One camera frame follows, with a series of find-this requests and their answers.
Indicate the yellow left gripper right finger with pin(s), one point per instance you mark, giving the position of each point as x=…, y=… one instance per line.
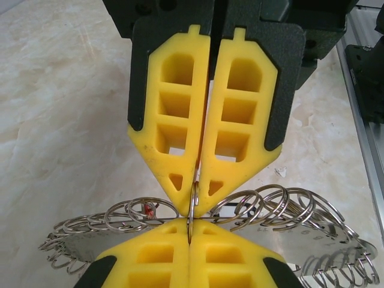
x=228, y=237

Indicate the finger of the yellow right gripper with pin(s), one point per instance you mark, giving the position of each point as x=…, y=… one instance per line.
x=267, y=99
x=150, y=114

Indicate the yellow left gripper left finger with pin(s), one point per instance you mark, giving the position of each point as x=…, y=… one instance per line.
x=150, y=237

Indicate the key with black tag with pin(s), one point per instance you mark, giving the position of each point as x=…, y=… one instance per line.
x=191, y=204

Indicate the metal plate with key rings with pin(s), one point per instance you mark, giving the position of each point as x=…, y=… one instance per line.
x=315, y=240

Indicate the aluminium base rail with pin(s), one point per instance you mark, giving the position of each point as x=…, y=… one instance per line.
x=360, y=135

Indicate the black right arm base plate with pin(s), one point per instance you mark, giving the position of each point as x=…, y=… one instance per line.
x=369, y=84

